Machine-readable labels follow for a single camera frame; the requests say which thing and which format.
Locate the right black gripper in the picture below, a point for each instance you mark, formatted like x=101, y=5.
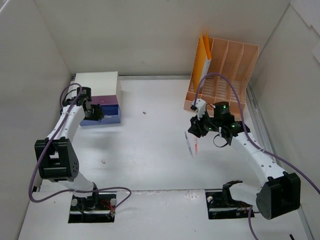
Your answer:
x=197, y=127

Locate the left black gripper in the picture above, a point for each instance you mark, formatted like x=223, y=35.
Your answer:
x=99, y=113

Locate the red clear pen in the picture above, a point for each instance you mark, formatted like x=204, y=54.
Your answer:
x=196, y=145

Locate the pink drawer with knob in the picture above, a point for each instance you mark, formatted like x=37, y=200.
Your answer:
x=105, y=100

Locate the dark blue drawer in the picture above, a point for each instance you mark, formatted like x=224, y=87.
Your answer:
x=106, y=110

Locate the orange folder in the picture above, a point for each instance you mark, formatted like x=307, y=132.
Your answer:
x=202, y=60

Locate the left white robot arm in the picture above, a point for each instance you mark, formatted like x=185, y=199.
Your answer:
x=56, y=158

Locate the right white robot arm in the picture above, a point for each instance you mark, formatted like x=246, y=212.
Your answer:
x=279, y=192

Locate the blue clear pen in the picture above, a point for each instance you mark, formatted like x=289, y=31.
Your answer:
x=188, y=144

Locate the white drawer box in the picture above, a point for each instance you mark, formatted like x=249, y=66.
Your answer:
x=101, y=83

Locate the peach file organizer rack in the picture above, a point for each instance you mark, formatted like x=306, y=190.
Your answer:
x=231, y=67

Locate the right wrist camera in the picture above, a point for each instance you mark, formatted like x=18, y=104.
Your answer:
x=199, y=106

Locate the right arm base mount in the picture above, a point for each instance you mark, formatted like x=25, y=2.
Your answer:
x=220, y=205

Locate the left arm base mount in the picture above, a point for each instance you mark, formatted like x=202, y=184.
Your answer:
x=98, y=208

